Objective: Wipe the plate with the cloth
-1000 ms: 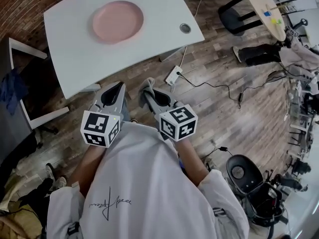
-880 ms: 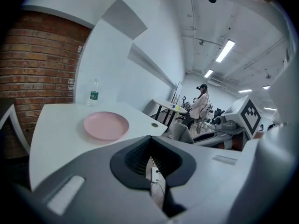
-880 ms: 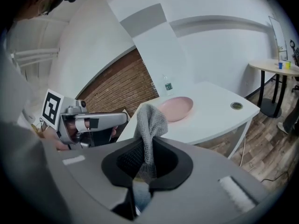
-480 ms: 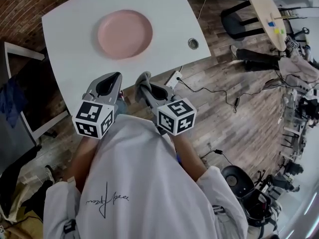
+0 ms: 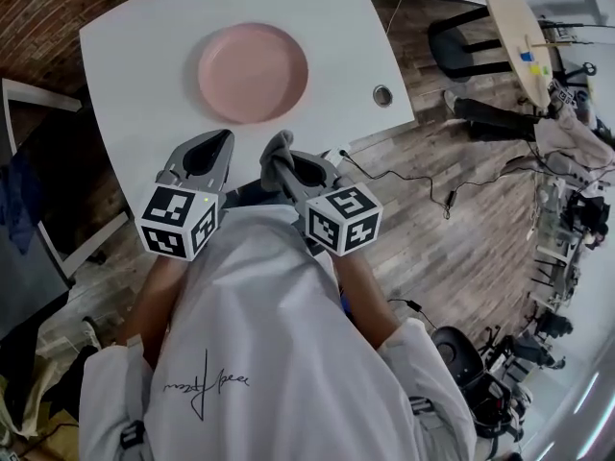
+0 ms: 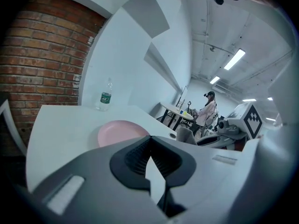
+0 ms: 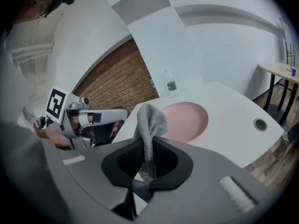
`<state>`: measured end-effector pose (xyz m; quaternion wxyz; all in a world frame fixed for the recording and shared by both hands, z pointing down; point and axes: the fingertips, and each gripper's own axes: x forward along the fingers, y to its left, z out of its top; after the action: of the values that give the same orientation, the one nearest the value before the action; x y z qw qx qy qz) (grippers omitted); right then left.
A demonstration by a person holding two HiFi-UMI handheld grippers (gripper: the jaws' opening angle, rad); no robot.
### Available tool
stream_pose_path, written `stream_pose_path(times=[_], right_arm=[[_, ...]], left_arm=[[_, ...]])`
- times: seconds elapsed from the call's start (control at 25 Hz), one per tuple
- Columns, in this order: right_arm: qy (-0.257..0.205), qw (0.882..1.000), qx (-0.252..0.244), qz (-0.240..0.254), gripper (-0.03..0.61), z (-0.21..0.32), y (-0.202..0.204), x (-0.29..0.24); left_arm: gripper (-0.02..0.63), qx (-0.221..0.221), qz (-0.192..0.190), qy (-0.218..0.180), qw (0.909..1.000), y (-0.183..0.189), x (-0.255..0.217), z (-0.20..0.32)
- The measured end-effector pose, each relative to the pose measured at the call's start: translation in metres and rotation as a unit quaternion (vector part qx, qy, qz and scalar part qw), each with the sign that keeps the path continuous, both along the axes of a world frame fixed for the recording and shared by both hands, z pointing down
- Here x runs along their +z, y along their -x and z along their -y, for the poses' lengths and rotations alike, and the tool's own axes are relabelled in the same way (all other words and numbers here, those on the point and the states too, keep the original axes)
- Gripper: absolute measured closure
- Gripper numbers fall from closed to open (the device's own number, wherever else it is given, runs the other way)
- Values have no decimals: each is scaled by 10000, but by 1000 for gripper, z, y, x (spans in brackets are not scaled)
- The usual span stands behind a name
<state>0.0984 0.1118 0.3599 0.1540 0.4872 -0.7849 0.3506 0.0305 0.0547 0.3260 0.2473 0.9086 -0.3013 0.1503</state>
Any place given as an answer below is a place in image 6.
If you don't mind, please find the grey fisheye camera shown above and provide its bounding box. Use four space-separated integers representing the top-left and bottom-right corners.
218 119 241 135

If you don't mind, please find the round wooden table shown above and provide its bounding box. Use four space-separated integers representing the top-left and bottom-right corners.
160 103 194 121

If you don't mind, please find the white table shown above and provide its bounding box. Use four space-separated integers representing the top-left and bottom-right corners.
25 105 178 193

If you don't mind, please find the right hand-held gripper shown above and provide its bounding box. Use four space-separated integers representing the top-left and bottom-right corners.
197 101 264 150

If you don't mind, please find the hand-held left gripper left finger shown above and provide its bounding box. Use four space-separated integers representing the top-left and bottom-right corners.
32 136 168 224

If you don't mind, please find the clear water bottle green label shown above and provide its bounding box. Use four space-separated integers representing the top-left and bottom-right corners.
94 77 114 112

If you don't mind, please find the white chair frame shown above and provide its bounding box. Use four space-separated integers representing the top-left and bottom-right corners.
0 99 27 156

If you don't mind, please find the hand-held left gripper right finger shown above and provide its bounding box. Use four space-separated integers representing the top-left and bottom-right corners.
151 136 256 224

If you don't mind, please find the white air conditioner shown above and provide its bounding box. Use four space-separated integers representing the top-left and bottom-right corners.
212 84 234 94

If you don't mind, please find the big pink plate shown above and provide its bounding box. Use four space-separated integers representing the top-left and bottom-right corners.
97 120 151 148

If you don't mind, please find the upright flat screen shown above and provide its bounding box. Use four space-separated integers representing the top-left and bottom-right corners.
175 85 189 109

